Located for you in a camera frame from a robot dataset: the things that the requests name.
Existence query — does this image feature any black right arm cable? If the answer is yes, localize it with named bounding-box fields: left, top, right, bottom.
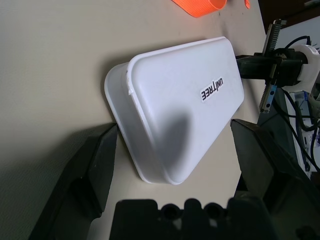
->
left=282, top=36, right=320, bottom=131

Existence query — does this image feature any white plastic pencil case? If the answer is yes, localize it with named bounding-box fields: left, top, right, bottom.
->
left=104, top=36, right=245, bottom=186

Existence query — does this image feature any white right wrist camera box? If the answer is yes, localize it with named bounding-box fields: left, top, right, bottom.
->
left=297, top=43, right=320, bottom=92

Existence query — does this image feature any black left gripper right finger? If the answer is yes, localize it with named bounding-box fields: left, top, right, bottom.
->
left=229, top=118, right=320, bottom=240

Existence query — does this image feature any teal and orange backpack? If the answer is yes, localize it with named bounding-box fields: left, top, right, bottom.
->
left=171, top=0, right=252, bottom=19

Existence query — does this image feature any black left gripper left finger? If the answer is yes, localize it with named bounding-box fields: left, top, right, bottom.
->
left=24, top=123, right=118, bottom=240

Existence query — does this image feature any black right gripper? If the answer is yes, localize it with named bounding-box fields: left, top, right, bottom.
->
left=236, top=19, right=305, bottom=113

